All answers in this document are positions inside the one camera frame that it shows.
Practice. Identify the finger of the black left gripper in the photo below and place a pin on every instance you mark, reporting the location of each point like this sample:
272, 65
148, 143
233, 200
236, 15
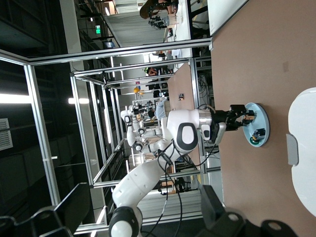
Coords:
237, 109
233, 126

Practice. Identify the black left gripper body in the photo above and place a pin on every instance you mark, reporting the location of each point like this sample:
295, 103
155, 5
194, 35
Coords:
221, 117

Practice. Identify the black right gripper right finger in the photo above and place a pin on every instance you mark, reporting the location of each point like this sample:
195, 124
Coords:
212, 212

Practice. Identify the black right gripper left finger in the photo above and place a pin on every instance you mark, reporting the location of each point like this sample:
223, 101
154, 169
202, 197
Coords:
71, 205

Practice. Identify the orange and black switch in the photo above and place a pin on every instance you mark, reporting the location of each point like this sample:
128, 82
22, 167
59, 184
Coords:
248, 120

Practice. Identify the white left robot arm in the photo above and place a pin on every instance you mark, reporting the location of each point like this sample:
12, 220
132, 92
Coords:
138, 187

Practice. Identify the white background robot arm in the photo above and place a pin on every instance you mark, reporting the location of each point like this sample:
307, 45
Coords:
130, 133

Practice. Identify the light blue round plate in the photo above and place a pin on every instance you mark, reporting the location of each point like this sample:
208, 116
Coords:
261, 116

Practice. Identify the small black device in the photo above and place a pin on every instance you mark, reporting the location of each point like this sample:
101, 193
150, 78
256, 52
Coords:
181, 96

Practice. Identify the brown neighbour table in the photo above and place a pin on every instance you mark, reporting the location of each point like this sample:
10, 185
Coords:
180, 81

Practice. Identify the person in blue shirt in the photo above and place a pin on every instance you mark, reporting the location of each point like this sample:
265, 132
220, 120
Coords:
161, 109

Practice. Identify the white lidded container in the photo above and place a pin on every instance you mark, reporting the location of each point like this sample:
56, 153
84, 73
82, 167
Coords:
306, 148

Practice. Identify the white board panel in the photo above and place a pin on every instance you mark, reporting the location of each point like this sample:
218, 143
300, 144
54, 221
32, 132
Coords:
222, 14

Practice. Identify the white vent grille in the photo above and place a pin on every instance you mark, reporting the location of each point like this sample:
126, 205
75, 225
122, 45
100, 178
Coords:
5, 134

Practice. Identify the green exit sign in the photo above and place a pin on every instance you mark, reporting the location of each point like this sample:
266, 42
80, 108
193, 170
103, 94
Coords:
98, 29

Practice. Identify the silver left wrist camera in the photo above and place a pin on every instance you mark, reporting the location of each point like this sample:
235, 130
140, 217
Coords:
219, 133

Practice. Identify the green headed switch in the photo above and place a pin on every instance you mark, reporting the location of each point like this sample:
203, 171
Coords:
258, 134

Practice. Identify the aluminium neighbour cell frame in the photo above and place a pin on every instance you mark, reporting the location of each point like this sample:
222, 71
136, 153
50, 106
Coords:
82, 123

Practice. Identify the aluminium workcell frame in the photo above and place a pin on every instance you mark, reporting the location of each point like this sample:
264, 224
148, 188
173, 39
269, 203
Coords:
40, 123

